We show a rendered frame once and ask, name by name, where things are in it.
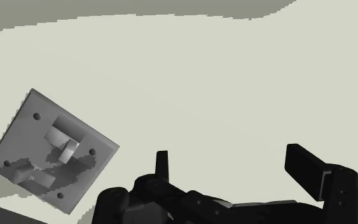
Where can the grey double light switch plate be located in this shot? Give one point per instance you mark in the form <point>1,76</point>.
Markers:
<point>53,150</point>

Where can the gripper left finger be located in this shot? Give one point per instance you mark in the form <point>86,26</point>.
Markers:
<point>163,189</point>

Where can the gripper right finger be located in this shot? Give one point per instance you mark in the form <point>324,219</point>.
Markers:
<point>327,183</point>

